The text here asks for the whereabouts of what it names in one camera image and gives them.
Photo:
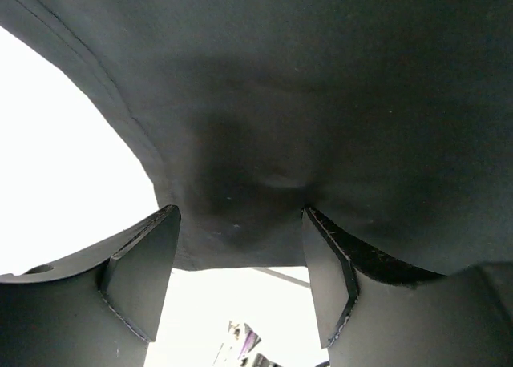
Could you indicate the front aluminium frame rail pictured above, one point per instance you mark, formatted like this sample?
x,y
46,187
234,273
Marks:
x,y
284,277

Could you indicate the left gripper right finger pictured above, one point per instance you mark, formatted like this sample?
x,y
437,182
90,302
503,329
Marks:
x,y
375,310

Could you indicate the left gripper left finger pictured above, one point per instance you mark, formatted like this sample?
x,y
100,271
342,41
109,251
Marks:
x,y
100,306

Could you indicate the black trousers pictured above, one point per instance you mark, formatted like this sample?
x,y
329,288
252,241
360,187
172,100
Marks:
x,y
391,117

